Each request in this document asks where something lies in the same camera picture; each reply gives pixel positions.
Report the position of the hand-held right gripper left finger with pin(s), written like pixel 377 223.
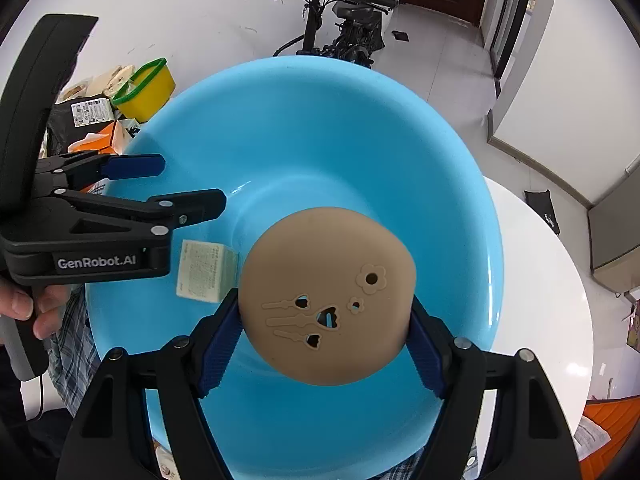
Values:
pixel 215 355

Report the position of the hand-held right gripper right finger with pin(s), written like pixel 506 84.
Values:
pixel 427 360

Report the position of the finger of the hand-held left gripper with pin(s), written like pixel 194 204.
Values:
pixel 200 205
pixel 137 165

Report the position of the large white carton box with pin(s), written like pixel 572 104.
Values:
pixel 205 270

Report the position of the tan round perforated disc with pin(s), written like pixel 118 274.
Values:
pixel 310 260

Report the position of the blue plastic basin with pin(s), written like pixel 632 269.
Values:
pixel 325 160

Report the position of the yellow container with green rim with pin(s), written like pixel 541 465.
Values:
pixel 150 95

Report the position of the person's left hand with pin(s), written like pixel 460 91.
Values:
pixel 52 310

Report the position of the black bag with white label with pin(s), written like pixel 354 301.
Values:
pixel 62 127

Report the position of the orange tissue box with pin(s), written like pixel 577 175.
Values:
pixel 95 145

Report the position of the beige cloth bag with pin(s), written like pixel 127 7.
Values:
pixel 107 80

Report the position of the blue plaid shirt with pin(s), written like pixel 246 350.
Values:
pixel 75 350

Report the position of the white printed paper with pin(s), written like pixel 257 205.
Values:
pixel 590 437

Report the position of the black cloth on floor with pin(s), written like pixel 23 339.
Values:
pixel 542 210

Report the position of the orange chair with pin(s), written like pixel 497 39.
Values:
pixel 615 415

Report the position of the black bicycle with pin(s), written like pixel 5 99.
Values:
pixel 350 25

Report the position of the black floor mat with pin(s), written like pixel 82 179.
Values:
pixel 400 35

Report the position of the black framed glass sliding door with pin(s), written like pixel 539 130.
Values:
pixel 515 10

